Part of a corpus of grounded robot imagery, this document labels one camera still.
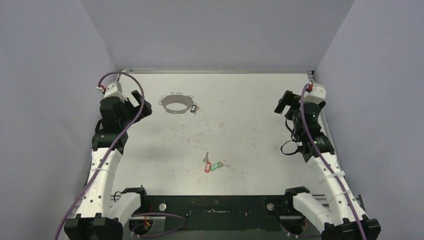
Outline black tagged key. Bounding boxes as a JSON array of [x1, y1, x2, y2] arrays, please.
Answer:
[[190, 103, 199, 115]]

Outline metal key holder ring plate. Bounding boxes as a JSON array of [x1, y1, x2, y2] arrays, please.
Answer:
[[158, 92, 197, 115]]

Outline green tagged key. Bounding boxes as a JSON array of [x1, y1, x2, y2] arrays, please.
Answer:
[[210, 162, 229, 171]]

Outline red tagged key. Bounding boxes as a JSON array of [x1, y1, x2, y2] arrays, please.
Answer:
[[203, 152, 212, 173]]

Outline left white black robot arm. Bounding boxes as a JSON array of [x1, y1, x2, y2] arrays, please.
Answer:
[[63, 90, 152, 240]]

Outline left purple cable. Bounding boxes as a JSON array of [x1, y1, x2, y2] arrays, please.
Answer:
[[54, 71, 146, 240]]

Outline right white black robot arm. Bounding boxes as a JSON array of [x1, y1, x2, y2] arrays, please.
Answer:
[[274, 90, 381, 240]]

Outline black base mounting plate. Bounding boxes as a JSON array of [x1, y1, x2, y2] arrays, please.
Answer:
[[128, 195, 306, 235]]

